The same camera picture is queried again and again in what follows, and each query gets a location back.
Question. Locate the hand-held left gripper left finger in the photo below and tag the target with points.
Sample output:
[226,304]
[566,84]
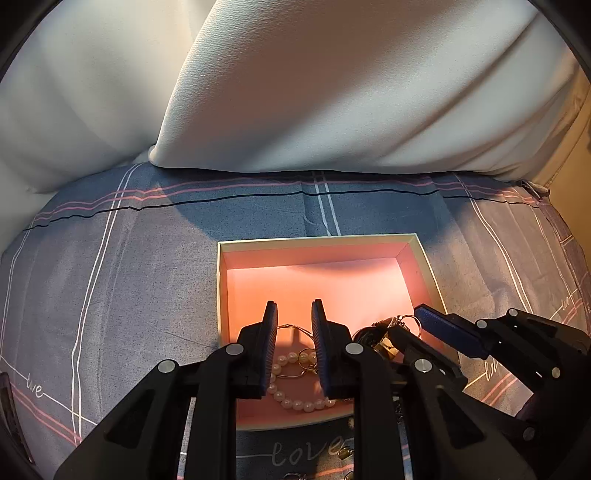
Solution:
[270,350]

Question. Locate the large white pillow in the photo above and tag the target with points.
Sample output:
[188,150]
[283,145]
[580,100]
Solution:
[346,83]

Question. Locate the pink-lined cardboard box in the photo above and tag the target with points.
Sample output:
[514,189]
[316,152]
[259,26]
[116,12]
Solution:
[323,281]

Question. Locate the blue plaid bedsheet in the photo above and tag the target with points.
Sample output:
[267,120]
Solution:
[138,277]

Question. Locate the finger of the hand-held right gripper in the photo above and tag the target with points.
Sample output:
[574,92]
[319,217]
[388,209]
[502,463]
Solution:
[443,328]
[415,347]

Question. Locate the silver hoop earring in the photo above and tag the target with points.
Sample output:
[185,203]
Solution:
[291,327]
[400,318]

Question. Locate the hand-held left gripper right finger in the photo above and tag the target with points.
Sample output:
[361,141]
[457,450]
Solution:
[321,350]

